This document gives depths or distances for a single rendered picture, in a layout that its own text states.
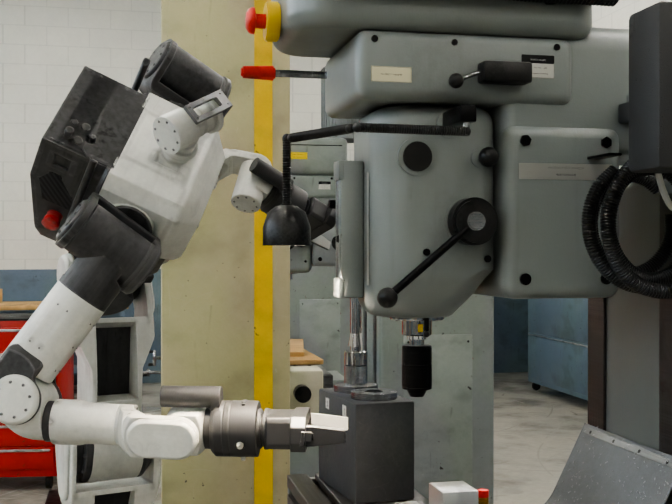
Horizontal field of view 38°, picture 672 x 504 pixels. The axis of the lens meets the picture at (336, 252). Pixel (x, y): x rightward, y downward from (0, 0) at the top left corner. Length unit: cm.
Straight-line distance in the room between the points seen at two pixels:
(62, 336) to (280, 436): 38
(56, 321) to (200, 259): 163
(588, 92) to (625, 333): 42
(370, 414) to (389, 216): 52
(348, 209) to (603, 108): 42
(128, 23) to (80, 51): 58
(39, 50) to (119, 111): 893
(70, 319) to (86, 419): 16
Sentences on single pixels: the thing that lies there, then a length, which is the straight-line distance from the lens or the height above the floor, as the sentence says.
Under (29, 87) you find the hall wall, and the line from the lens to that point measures 1064.
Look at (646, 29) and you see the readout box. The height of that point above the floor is 169.
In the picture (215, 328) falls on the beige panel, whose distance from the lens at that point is 321.
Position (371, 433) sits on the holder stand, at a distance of 185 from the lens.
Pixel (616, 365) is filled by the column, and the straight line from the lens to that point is 174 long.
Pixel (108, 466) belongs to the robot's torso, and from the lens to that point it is 203.
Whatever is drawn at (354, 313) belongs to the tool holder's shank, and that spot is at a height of 128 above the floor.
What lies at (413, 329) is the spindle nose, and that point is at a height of 129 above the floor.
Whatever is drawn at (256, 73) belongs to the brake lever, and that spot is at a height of 170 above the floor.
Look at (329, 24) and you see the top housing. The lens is 142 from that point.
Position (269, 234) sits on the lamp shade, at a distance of 144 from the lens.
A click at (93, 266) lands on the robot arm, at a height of 139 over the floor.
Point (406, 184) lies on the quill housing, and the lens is 144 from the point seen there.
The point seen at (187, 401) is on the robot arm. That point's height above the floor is 118.
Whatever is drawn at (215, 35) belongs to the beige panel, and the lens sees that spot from 328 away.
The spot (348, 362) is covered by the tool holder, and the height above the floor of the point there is 119.
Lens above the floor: 142
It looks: level
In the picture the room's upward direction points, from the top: straight up
